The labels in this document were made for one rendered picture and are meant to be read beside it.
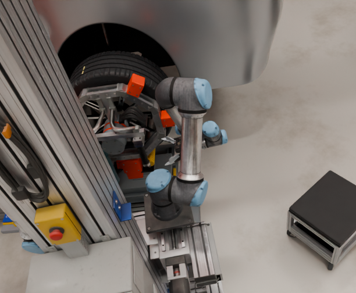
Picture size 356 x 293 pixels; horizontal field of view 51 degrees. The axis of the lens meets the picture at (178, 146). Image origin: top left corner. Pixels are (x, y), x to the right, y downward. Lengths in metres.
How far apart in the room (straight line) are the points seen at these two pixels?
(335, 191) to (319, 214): 0.19
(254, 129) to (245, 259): 1.18
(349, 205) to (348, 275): 0.43
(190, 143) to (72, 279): 0.67
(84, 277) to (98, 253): 0.08
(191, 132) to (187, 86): 0.18
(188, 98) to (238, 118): 1.91
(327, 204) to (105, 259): 1.48
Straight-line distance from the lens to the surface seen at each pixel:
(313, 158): 3.03
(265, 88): 3.65
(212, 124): 1.81
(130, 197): 2.75
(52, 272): 1.31
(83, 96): 2.09
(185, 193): 1.57
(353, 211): 2.37
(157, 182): 1.61
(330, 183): 2.46
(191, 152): 1.53
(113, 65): 2.12
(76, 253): 1.27
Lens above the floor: 2.28
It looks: 45 degrees down
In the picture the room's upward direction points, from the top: 14 degrees counter-clockwise
